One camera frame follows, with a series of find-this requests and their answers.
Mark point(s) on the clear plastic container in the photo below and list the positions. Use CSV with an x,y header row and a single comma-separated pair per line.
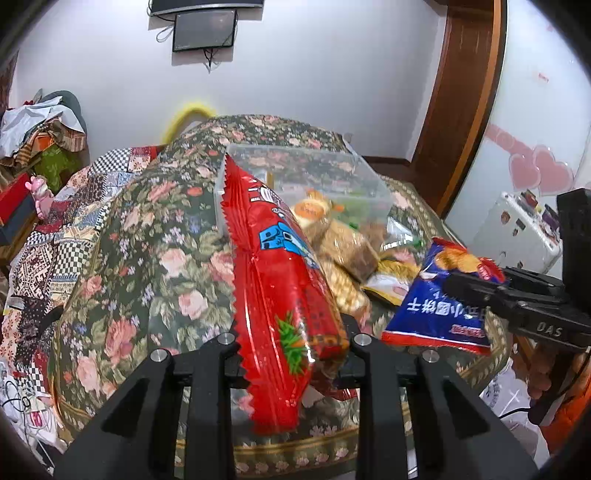
x,y
323,161

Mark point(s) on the red snack packet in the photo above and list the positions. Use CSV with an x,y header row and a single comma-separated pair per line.
x,y
277,286

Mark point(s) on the yellow hoop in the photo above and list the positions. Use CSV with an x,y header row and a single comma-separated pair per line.
x,y
189,110

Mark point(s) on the person's right forearm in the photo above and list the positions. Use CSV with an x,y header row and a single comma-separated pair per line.
x,y
575,410

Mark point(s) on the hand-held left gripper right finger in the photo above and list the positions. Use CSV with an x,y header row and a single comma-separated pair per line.
x,y
369,364

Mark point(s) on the blue potato chips packet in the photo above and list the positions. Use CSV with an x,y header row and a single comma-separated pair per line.
x,y
429,318

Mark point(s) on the floral blanket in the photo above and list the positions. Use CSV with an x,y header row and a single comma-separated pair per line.
x,y
152,258

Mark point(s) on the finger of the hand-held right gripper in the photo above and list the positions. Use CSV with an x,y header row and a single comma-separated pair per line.
x,y
475,290
535,279

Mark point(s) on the patchwork quilt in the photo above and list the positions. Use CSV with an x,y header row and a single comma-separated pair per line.
x,y
60,244

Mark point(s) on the round orange pastry packet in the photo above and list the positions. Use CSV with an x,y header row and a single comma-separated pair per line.
x,y
311,210

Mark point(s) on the person's right hand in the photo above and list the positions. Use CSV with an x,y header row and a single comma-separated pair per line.
x,y
545,369

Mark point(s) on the white wardrobe door pink hearts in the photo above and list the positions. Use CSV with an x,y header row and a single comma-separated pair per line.
x,y
540,92

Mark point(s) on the peanut snack bag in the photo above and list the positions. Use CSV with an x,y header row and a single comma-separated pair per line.
x,y
344,286

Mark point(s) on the brown snack bag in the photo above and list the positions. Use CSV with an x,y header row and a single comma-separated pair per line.
x,y
351,251

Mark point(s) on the white plastic bag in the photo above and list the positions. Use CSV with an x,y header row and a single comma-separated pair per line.
x,y
512,406

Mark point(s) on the pile of clothes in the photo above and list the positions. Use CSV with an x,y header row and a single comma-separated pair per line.
x,y
41,120

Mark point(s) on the green patterned cloth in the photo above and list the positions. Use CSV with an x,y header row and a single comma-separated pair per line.
x,y
55,164

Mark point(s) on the red box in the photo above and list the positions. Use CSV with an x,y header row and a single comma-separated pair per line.
x,y
16,207

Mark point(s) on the black wall television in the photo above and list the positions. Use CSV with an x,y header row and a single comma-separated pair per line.
x,y
207,5

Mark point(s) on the brown wooden door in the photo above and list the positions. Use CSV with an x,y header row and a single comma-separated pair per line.
x,y
461,92

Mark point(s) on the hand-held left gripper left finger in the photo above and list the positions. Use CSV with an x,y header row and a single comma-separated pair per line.
x,y
217,364

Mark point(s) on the yellow snack packet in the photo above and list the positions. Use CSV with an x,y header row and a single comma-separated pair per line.
x,y
392,284

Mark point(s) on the small black wall monitor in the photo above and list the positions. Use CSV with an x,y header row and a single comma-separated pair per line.
x,y
205,30

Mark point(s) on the pink plush toy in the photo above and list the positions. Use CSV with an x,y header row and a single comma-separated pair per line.
x,y
40,196

